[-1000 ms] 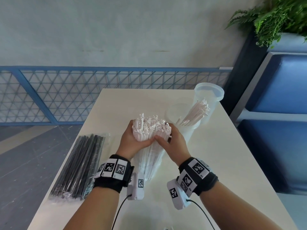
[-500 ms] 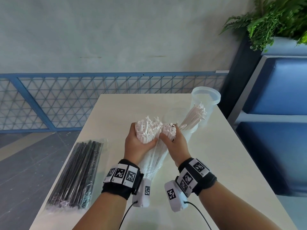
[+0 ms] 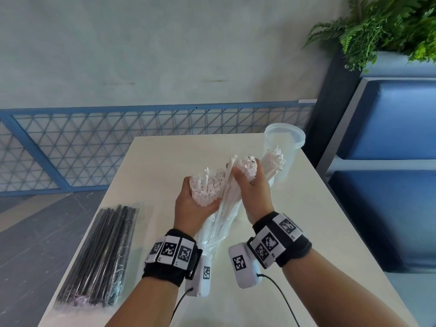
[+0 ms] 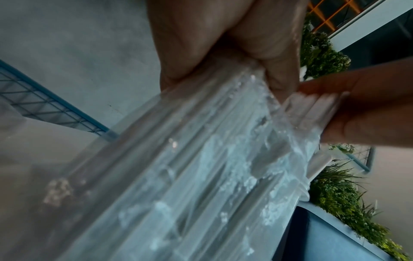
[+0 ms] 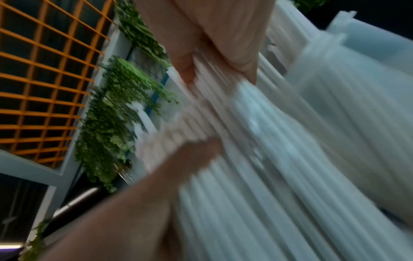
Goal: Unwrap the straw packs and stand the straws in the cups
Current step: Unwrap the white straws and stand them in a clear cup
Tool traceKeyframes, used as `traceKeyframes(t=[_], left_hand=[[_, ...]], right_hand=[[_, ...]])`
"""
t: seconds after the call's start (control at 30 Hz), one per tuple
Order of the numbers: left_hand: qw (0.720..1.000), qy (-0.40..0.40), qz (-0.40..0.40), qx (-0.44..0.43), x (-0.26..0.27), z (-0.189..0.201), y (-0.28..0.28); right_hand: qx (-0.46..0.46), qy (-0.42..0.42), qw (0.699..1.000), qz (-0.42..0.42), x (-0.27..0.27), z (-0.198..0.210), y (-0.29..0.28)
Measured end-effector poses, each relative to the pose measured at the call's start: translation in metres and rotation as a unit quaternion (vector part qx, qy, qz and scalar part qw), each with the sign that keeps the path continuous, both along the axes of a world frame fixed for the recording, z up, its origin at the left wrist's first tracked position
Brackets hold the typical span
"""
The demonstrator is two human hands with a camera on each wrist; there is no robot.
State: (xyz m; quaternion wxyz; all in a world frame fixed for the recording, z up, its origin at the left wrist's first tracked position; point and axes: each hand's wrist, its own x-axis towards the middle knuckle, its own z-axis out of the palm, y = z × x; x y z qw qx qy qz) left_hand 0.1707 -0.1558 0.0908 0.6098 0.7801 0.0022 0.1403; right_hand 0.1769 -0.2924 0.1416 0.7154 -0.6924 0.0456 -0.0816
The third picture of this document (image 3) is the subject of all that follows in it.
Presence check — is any black left camera cable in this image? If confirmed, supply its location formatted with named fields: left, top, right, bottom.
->
left=168, top=287, right=193, bottom=327

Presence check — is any black wristband with markers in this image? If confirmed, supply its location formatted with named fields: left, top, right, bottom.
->
left=141, top=229, right=203, bottom=287
left=247, top=211, right=312, bottom=270

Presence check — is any green fern plant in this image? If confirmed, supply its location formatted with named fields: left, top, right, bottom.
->
left=302, top=0, right=436, bottom=73

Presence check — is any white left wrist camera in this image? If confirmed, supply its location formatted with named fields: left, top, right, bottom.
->
left=184, top=256, right=212, bottom=298

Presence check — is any beige table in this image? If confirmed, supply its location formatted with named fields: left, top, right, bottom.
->
left=37, top=132, right=420, bottom=327

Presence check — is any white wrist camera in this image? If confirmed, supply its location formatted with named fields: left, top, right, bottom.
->
left=184, top=256, right=212, bottom=298
left=228, top=243, right=263, bottom=290

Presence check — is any pack of black straws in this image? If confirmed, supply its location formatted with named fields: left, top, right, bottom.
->
left=54, top=202, right=142, bottom=309

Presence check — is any bunch of white straws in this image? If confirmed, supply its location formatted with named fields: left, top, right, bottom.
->
left=260, top=145, right=287, bottom=188
left=218, top=154, right=260, bottom=236

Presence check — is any black right camera cable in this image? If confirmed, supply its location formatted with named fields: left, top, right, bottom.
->
left=257, top=274, right=301, bottom=327

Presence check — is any person's left hand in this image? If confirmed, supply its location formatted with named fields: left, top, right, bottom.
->
left=173, top=176, right=223, bottom=241

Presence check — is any blue bench cushion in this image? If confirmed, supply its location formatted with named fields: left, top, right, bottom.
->
left=337, top=79, right=436, bottom=161
left=328, top=170, right=436, bottom=273

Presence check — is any black right wristband with markers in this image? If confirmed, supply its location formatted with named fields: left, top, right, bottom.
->
left=247, top=211, right=312, bottom=270

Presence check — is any black camera cable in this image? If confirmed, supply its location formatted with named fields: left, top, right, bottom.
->
left=168, top=287, right=193, bottom=327
left=257, top=274, right=301, bottom=327

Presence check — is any person's right hand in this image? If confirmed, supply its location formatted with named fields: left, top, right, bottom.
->
left=226, top=158, right=275, bottom=225

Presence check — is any blue mesh fence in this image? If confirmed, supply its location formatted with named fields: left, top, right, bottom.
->
left=0, top=100, right=318, bottom=198

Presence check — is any black left wristband with markers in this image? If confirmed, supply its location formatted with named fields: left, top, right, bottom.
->
left=141, top=229, right=203, bottom=287

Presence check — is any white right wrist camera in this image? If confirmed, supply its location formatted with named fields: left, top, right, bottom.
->
left=228, top=243, right=263, bottom=290

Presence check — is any black pillar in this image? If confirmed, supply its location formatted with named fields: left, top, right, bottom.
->
left=303, top=52, right=362, bottom=169

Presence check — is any pale planter box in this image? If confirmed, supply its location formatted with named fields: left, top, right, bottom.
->
left=362, top=50, right=436, bottom=79

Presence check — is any person's left forearm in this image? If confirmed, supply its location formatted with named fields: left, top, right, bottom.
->
left=109, top=277, right=178, bottom=327

